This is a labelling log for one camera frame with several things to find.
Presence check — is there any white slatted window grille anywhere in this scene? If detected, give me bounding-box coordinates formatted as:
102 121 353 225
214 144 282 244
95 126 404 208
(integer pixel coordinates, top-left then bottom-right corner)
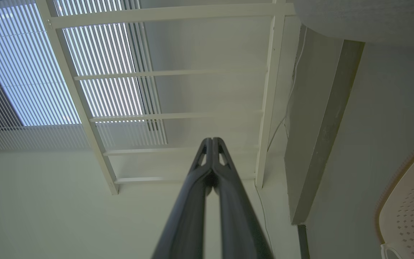
0 0 168 151

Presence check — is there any thin light grey cable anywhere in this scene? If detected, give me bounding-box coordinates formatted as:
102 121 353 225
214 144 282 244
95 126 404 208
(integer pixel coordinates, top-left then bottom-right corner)
254 25 308 259

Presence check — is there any white wooden railing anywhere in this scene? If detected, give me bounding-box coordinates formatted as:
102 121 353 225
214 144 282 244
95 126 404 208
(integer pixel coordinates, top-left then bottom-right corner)
34 0 295 195

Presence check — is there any black baseboard strip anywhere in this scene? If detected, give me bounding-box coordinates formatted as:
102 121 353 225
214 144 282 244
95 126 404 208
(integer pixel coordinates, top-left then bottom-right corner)
298 225 310 259

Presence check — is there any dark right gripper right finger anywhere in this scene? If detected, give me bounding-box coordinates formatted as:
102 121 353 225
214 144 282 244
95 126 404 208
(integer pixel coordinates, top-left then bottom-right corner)
213 138 274 259

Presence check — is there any beige perforated laundry basket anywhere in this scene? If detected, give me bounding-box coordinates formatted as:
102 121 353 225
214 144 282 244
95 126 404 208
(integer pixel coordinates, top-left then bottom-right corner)
374 137 414 259

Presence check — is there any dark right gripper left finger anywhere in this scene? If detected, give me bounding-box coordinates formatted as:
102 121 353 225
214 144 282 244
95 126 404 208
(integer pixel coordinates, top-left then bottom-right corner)
152 138 213 259

